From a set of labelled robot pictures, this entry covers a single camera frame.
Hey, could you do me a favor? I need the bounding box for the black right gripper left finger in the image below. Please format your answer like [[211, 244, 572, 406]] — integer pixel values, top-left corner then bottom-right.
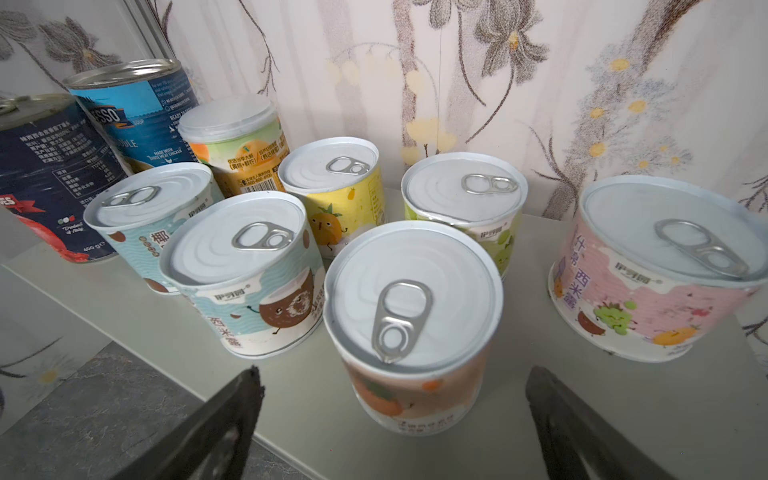
[[114, 367, 265, 479]]

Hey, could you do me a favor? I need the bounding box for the white lid can blue label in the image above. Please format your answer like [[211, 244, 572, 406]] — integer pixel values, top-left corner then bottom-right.
[[159, 191, 326, 359]]

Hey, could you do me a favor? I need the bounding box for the blue label soup can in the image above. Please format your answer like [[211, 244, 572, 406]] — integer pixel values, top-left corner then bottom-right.
[[64, 58, 199, 173]]

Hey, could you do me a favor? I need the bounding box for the white lid can orange label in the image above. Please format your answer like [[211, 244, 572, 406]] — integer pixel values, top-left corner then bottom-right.
[[178, 94, 290, 197]]

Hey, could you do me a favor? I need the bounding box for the dark red label can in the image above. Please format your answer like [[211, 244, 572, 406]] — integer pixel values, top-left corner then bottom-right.
[[1, 94, 127, 263]]

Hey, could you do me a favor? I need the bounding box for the white lid can green label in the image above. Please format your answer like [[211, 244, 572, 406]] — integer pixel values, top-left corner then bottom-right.
[[400, 152, 528, 276]]

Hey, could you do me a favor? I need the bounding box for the white lid can yellow label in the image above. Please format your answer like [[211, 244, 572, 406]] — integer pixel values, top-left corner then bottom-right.
[[278, 137, 385, 259]]

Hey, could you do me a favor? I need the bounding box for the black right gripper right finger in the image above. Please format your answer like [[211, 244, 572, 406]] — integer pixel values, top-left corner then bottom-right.
[[525, 367, 672, 479]]

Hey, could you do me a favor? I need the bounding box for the grey metal cabinet box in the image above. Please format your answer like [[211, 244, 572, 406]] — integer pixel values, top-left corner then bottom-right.
[[7, 215, 767, 479]]

